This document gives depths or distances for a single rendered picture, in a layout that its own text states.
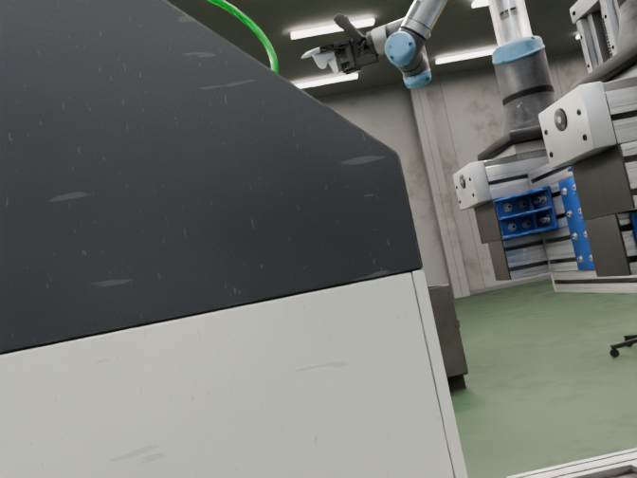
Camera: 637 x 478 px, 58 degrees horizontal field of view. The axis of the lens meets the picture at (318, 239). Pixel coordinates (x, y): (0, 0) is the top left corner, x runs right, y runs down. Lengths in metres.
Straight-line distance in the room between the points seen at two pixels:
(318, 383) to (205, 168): 0.31
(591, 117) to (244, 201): 0.48
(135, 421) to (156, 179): 0.29
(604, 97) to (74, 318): 0.74
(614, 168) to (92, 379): 0.74
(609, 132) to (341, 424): 0.53
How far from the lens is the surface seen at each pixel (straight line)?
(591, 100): 0.89
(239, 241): 0.74
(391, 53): 1.53
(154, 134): 0.77
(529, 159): 1.38
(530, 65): 1.45
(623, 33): 1.03
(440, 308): 3.57
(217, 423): 0.75
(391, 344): 0.77
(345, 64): 1.74
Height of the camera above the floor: 0.80
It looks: 4 degrees up
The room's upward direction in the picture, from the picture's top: 11 degrees counter-clockwise
